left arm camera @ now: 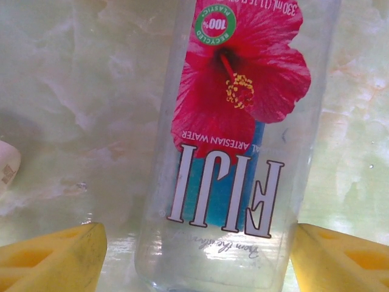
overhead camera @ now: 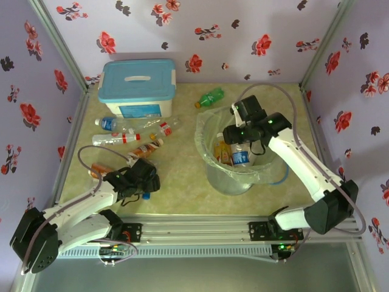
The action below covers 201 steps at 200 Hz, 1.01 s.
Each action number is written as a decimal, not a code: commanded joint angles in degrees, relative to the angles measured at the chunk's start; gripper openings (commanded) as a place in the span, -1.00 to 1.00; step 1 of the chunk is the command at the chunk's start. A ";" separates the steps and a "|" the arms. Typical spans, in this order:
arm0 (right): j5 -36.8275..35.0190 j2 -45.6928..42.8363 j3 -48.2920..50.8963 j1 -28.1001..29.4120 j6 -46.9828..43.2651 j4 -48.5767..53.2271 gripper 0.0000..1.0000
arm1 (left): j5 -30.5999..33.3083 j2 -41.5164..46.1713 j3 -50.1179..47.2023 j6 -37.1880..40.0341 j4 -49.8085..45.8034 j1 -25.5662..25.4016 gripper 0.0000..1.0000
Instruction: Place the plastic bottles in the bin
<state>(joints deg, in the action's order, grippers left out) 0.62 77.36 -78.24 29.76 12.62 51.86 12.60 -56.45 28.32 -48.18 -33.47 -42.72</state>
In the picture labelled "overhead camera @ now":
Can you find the yellow bottle red label white cap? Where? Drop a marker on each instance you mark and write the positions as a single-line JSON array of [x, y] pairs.
[[223, 152]]

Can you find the green plastic bottle yellow cap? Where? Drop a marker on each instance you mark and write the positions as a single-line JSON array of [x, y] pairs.
[[209, 98]]

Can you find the brown swirl bottle beige cap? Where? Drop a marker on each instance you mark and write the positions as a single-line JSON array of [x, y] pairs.
[[97, 168]]

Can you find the clear plastic bottle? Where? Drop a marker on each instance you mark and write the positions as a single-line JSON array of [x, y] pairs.
[[146, 124]]

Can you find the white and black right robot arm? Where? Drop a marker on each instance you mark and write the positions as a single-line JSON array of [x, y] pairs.
[[298, 158]]

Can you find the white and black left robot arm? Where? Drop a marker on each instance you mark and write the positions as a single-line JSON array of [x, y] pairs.
[[79, 200]]

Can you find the clear plastic bin liner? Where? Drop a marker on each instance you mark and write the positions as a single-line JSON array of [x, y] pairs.
[[206, 143]]

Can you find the clear plastic bin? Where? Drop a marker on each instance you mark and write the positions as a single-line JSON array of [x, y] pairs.
[[231, 182]]

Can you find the clear bottle blue label white cap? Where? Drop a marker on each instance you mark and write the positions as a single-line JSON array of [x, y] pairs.
[[108, 123]]

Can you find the small controller circuit board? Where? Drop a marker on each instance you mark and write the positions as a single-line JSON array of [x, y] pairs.
[[284, 247], [114, 251]]

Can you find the white storage box blue lid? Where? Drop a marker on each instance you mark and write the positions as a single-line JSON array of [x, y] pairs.
[[136, 79]]

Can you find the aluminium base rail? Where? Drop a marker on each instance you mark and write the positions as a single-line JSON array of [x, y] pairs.
[[194, 228]]

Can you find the aluminium frame post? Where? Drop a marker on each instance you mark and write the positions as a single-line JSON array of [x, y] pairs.
[[327, 45], [60, 45]]

